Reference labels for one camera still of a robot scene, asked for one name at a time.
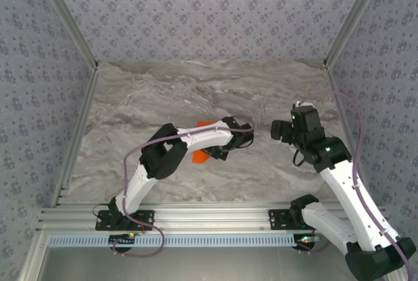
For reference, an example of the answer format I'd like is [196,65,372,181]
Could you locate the orange paper sheet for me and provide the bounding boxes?
[191,120,218,165]

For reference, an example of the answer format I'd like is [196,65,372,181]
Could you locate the small black circuit board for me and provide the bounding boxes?
[295,234,323,253]
[109,233,137,246]

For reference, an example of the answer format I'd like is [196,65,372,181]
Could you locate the grey metal tray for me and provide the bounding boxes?
[19,231,402,281]

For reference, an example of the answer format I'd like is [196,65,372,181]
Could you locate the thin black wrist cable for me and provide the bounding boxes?
[292,149,307,167]

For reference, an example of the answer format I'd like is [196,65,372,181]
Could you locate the wide aluminium mounting rail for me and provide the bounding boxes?
[35,207,393,233]

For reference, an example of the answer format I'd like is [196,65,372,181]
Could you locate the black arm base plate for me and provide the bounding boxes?
[267,208,316,231]
[95,210,155,231]

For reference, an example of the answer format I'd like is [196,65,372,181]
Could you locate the grey slotted cable duct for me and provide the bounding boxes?
[48,235,324,248]

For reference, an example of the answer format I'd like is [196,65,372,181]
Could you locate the aluminium frame post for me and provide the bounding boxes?
[323,0,392,69]
[32,0,100,72]

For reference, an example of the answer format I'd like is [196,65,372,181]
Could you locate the black looped base wire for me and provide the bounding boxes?
[91,204,110,222]

